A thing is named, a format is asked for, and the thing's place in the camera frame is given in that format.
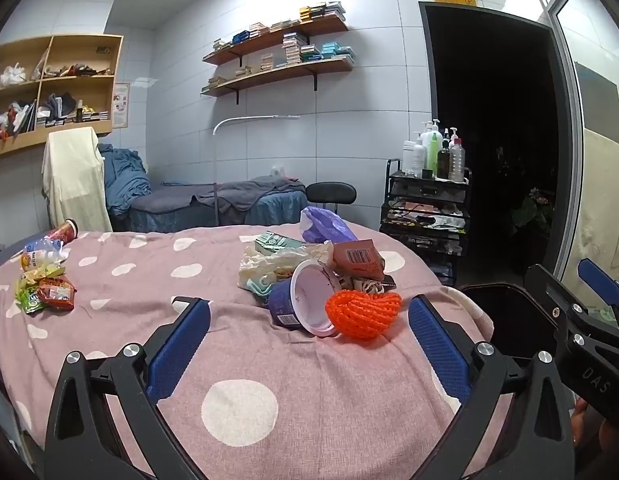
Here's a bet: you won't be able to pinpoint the orange foam fruit net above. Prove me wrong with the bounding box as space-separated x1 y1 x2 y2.
325 290 403 340

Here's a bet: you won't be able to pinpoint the brown barcode snack box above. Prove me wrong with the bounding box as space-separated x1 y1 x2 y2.
332 240 384 281

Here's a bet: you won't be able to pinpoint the blue white noodle cup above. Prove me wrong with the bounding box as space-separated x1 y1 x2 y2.
267 260 341 338

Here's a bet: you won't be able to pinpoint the purple tissue plastic bag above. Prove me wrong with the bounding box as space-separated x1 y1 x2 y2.
300 206 357 244

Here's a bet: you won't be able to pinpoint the teal paper towel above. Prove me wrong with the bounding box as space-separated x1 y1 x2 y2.
244 278 276 306

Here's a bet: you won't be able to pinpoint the green milk carton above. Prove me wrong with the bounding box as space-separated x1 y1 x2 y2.
254 231 304 255

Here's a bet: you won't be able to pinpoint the dark brown trash bin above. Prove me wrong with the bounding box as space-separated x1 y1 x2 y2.
461 283 557 359

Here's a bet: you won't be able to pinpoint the pink polka dot bedspread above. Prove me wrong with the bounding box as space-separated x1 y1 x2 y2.
0 223 513 480

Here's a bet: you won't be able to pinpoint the potted plant pink flowers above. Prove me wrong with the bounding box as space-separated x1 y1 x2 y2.
512 188 553 232

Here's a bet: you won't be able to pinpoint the red snack packet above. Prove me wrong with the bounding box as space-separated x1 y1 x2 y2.
37 276 76 311

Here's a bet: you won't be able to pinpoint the black mesh drawer cart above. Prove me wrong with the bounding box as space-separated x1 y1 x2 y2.
379 158 470 285

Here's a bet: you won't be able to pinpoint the green snack packet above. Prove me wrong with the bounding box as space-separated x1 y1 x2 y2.
14 263 65 314

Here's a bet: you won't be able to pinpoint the plastic drink bottle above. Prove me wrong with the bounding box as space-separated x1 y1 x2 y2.
20 237 66 272

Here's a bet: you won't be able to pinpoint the red chip can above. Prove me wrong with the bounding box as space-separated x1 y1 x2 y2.
46 219 79 245

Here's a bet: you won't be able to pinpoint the massage bed grey blanket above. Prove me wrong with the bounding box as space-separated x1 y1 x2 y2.
110 176 308 233

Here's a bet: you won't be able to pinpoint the blue bedding pile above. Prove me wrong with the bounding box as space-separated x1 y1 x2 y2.
98 144 152 219

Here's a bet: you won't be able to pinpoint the clear ribbed bottle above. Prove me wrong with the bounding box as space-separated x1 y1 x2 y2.
449 138 466 183

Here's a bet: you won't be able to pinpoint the dark brown bottle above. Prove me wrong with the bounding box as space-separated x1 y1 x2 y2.
436 139 451 180

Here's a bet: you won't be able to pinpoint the black round stool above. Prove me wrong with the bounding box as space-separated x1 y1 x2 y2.
306 181 357 211

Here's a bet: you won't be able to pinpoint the cream cloth on chair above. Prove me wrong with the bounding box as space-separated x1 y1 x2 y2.
41 127 112 232

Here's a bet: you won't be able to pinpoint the green pump bottle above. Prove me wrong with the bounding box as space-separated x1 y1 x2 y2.
422 128 441 177

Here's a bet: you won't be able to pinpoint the wooden cubby shelf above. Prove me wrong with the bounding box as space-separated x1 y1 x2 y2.
0 35 124 157

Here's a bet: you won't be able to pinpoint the wall poster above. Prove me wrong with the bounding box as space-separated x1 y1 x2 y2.
111 82 131 129

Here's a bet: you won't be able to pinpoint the lower wooden wall shelf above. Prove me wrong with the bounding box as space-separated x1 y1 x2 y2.
200 54 355 104

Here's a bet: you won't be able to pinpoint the wooden wall shelf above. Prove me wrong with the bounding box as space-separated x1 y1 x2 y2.
200 54 355 104
203 1 347 66

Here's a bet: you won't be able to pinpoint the upper wooden wall shelf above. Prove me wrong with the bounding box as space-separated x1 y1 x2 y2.
203 1 347 66

